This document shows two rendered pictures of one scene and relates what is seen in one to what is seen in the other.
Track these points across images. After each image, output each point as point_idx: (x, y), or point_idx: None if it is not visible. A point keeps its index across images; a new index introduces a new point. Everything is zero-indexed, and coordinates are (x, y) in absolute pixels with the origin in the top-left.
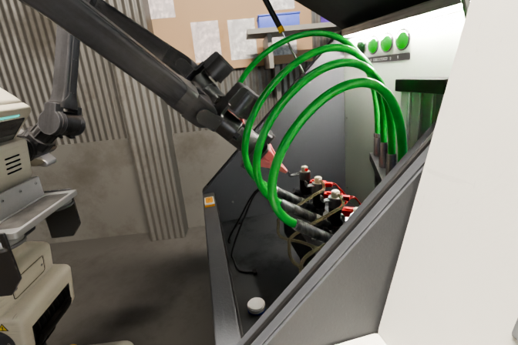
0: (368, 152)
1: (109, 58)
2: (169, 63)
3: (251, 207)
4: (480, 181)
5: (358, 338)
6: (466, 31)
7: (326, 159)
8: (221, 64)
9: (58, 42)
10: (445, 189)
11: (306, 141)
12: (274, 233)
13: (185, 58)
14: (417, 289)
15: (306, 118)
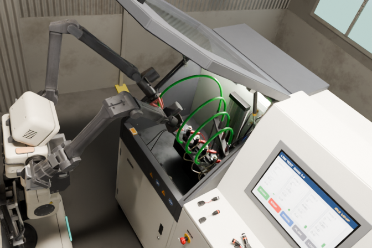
0: (208, 103)
1: (144, 117)
2: (128, 74)
3: (145, 125)
4: (246, 165)
5: (212, 190)
6: (251, 135)
7: (185, 98)
8: (156, 77)
9: (51, 52)
10: (239, 164)
11: (178, 92)
12: (161, 141)
13: (137, 72)
14: (229, 180)
15: (210, 141)
